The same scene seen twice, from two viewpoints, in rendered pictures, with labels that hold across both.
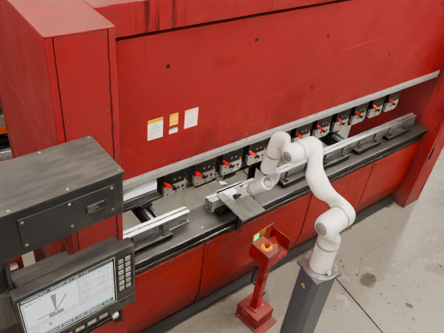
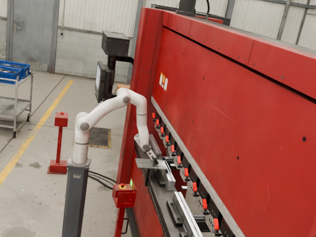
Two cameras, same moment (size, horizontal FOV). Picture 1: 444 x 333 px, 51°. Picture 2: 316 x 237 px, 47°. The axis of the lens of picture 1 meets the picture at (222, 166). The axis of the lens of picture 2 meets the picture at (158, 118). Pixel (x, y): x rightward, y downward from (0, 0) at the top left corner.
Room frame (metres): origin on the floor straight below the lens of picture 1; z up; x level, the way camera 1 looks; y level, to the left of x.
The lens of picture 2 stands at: (3.48, -2.82, 2.41)
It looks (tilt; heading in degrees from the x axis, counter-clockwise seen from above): 18 degrees down; 116
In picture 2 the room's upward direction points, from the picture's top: 10 degrees clockwise
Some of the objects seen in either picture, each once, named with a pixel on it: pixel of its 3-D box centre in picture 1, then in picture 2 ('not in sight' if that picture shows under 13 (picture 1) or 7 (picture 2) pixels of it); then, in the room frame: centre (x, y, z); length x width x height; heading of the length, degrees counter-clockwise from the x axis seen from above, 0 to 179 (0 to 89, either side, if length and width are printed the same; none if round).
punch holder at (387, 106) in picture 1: (388, 98); not in sight; (3.31, -1.23, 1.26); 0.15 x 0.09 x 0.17; 131
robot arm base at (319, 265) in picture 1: (323, 256); (80, 152); (1.72, -0.60, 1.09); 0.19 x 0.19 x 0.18
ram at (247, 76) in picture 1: (322, 64); (206, 111); (2.70, -0.54, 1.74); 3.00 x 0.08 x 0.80; 131
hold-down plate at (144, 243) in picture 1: (148, 242); not in sight; (1.83, 0.36, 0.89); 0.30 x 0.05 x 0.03; 131
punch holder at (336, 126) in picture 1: (337, 117); (206, 197); (2.91, -0.78, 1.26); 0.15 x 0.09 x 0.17; 131
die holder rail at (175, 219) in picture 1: (151, 229); (153, 146); (1.91, 0.36, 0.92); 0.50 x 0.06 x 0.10; 131
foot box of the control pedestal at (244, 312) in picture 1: (257, 312); not in sight; (2.04, -0.39, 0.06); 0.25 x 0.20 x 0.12; 48
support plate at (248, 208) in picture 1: (240, 203); (150, 163); (2.16, -0.15, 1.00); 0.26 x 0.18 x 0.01; 41
